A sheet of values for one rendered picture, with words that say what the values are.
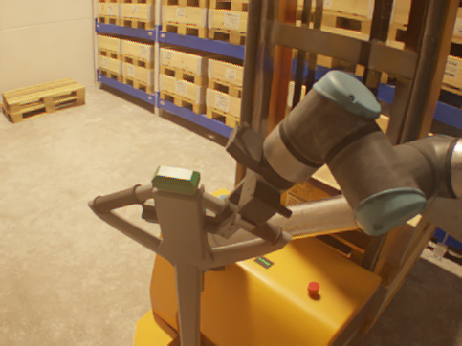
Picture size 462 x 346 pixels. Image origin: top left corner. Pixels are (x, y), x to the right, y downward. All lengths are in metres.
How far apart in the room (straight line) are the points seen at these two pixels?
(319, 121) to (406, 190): 0.14
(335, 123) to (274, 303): 0.81
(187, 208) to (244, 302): 0.63
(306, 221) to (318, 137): 0.40
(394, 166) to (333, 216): 0.40
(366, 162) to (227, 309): 0.96
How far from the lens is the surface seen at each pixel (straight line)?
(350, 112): 0.46
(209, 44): 3.98
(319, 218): 0.84
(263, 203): 0.55
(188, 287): 0.90
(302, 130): 0.49
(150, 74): 4.97
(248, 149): 0.54
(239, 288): 1.24
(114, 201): 0.74
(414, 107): 1.06
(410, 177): 0.46
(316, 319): 1.13
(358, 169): 0.44
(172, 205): 0.68
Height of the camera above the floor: 1.73
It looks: 29 degrees down
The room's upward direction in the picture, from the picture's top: 4 degrees clockwise
